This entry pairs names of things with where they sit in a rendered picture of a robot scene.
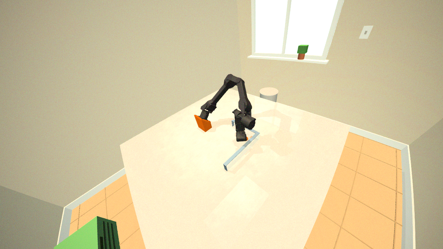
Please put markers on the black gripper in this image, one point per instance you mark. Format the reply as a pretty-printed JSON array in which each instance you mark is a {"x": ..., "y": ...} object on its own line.
[{"x": 240, "y": 133}]

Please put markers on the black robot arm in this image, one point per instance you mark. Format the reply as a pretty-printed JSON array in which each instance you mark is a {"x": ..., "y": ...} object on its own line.
[{"x": 244, "y": 116}]

